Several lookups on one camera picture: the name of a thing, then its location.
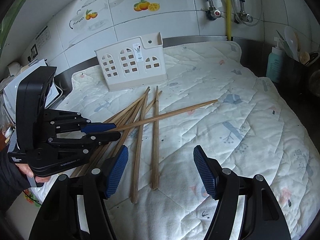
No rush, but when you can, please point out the green wall cabinet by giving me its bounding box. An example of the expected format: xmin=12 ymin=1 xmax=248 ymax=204
xmin=1 ymin=0 xmax=73 ymax=62

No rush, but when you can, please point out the wooden spoon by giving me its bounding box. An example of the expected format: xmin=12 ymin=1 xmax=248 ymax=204
xmin=299 ymin=51 xmax=310 ymax=65

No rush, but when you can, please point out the white quilted mat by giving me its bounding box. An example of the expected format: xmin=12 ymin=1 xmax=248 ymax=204
xmin=37 ymin=41 xmax=320 ymax=240

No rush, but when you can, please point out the long crossing wooden chopstick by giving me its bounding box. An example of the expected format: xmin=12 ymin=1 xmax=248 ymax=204
xmin=110 ymin=99 xmax=218 ymax=132

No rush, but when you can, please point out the wooden chopstick diagonal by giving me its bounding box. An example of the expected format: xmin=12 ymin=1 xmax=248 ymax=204
xmin=103 ymin=95 xmax=145 ymax=124

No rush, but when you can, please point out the person's left hand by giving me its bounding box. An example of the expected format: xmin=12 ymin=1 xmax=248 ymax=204
xmin=16 ymin=164 xmax=51 ymax=183

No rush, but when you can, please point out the yellow gas hose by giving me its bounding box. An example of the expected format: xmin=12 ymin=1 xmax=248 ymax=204
xmin=221 ymin=0 xmax=233 ymax=42

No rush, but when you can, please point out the beige plastic utensil holder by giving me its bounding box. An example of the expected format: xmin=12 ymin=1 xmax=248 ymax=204
xmin=95 ymin=33 xmax=167 ymax=91

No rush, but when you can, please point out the vertical wooden chopstick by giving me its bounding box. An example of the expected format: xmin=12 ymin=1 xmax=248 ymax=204
xmin=131 ymin=87 xmax=150 ymax=204
xmin=152 ymin=86 xmax=159 ymax=190

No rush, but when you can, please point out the white plastic rice paddle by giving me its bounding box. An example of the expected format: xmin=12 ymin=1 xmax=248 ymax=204
xmin=284 ymin=26 xmax=299 ymax=61

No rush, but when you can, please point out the black utensil crock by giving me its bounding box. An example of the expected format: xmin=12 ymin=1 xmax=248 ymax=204
xmin=280 ymin=51 xmax=319 ymax=96

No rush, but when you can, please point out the teal soap pump bottle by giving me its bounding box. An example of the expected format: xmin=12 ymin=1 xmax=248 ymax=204
xmin=266 ymin=37 xmax=285 ymax=83

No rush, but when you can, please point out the red handled water valve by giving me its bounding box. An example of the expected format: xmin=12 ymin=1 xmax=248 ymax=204
xmin=206 ymin=7 xmax=221 ymax=21

